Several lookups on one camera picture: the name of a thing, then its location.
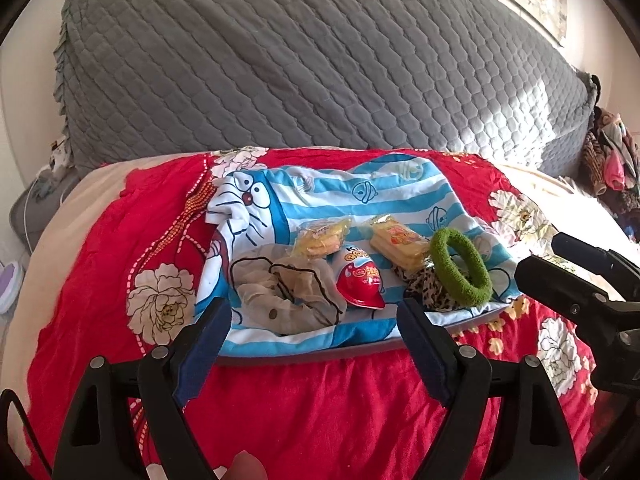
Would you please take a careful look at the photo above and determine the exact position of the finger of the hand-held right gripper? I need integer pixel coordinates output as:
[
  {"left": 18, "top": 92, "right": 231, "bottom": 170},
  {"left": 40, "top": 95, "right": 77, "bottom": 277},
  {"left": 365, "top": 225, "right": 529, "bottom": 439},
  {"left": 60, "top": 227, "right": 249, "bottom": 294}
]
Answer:
[
  {"left": 551, "top": 232, "right": 640, "bottom": 305},
  {"left": 515, "top": 255, "right": 640, "bottom": 356}
]

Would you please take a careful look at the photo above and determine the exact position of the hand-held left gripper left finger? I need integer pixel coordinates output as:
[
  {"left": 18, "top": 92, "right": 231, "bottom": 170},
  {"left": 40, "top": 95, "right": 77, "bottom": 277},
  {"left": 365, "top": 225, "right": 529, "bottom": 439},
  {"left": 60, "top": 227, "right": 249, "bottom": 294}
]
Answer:
[{"left": 52, "top": 297, "right": 233, "bottom": 480}]

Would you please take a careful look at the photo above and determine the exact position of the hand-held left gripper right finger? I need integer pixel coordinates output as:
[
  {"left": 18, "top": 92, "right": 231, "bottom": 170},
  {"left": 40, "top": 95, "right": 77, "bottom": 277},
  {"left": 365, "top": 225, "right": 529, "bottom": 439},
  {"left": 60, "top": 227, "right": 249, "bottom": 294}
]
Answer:
[{"left": 396, "top": 297, "right": 588, "bottom": 480}]

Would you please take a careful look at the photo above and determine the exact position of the leopard print scrunchie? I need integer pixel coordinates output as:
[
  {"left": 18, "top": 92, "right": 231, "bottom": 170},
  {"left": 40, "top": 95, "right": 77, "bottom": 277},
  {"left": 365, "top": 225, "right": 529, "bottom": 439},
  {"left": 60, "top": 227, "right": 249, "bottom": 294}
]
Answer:
[{"left": 390, "top": 260, "right": 463, "bottom": 313}]

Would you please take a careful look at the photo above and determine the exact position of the green fuzzy scrunchie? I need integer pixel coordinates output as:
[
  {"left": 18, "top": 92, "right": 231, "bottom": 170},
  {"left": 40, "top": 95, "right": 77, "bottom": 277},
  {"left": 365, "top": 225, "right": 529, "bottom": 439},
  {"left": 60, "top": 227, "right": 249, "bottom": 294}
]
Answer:
[{"left": 430, "top": 227, "right": 493, "bottom": 307}]

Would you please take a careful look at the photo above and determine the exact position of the red toy egg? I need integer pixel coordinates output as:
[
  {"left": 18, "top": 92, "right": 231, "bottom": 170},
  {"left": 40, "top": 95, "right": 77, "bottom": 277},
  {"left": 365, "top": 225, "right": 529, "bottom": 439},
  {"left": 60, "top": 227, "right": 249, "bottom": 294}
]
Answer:
[{"left": 334, "top": 244, "right": 387, "bottom": 310}]

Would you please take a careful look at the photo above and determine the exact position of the beige sheer scrunchie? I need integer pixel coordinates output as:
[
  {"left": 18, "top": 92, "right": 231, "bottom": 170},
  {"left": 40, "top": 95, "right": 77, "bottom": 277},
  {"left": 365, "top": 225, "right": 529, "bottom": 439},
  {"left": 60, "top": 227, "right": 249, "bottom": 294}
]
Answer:
[{"left": 230, "top": 242, "right": 348, "bottom": 336}]

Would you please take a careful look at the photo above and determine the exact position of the grey shallow box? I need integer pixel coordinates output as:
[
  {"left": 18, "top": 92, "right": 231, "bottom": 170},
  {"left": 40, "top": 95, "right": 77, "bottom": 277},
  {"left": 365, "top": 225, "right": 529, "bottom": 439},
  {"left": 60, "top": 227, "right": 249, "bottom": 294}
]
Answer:
[{"left": 212, "top": 305, "right": 518, "bottom": 367}]

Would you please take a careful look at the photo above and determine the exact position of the yellow snack cake packet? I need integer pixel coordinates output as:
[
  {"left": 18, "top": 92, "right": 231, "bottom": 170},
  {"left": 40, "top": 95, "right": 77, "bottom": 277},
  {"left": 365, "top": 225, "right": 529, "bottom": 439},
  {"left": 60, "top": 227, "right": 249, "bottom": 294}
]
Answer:
[
  {"left": 292, "top": 217, "right": 353, "bottom": 261},
  {"left": 369, "top": 214, "right": 432, "bottom": 271}
]

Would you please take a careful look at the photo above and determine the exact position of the person's left hand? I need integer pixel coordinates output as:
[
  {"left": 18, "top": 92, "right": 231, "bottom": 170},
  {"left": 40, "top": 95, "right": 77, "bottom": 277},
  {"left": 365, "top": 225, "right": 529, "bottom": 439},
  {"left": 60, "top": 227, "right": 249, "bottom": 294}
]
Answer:
[{"left": 231, "top": 450, "right": 268, "bottom": 480}]

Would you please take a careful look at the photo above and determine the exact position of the pile of clothes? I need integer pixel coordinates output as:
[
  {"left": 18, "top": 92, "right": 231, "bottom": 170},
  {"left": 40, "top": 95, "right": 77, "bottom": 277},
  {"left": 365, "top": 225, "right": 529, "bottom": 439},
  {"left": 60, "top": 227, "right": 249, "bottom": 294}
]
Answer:
[{"left": 580, "top": 105, "right": 640, "bottom": 241}]

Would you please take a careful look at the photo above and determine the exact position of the red floral blanket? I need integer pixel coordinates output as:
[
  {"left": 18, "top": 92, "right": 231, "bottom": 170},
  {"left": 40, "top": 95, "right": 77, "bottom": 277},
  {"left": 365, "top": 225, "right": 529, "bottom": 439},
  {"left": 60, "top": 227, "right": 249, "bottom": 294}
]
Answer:
[{"left": 0, "top": 146, "right": 640, "bottom": 480}]

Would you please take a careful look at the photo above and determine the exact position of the grey box with striped cloth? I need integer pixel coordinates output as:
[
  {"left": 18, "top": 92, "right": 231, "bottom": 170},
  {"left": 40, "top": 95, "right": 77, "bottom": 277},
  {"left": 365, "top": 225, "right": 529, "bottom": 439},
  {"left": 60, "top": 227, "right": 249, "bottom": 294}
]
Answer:
[{"left": 192, "top": 155, "right": 521, "bottom": 358}]

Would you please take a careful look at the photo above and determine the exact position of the purple and white round container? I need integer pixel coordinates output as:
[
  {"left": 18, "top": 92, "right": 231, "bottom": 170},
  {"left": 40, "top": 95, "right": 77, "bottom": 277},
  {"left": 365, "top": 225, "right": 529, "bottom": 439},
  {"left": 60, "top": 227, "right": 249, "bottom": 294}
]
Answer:
[{"left": 0, "top": 260, "right": 26, "bottom": 316}]

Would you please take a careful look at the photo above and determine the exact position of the small teal cloth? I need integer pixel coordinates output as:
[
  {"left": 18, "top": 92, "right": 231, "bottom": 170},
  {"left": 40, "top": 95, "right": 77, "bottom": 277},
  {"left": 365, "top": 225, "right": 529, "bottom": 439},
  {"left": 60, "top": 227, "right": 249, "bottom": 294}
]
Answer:
[{"left": 37, "top": 167, "right": 66, "bottom": 196}]

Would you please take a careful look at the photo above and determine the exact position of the floral patterned cloth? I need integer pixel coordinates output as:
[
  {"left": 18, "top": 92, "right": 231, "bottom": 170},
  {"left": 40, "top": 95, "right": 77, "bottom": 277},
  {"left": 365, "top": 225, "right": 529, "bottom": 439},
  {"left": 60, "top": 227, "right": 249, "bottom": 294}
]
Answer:
[{"left": 50, "top": 135, "right": 71, "bottom": 171}]

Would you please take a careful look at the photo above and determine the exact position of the grey quilted cover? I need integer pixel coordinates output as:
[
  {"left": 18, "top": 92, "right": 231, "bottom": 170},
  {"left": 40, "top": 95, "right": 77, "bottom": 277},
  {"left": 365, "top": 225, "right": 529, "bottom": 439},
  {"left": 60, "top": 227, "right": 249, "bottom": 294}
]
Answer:
[{"left": 52, "top": 0, "right": 603, "bottom": 176}]

